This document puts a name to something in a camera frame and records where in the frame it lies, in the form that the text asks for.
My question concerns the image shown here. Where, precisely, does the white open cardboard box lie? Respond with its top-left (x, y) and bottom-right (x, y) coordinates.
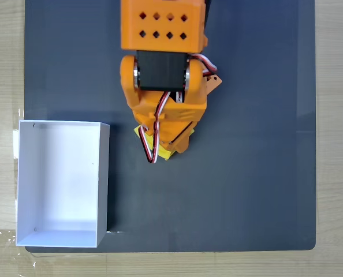
top-left (15, 119), bottom-right (111, 249)

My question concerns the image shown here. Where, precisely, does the dark grey textured mat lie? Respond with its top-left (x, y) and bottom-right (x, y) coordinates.
top-left (24, 0), bottom-right (317, 254)

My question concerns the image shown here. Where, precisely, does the clear adhesive tape strip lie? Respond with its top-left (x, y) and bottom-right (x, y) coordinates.
top-left (0, 227), bottom-right (37, 268)

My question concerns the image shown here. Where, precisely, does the red white black servo cable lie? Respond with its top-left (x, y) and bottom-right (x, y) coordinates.
top-left (188, 53), bottom-right (218, 76)
top-left (137, 90), bottom-right (173, 164)

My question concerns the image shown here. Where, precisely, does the yellow embossed block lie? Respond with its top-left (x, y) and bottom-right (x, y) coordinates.
top-left (133, 125), bottom-right (196, 162)

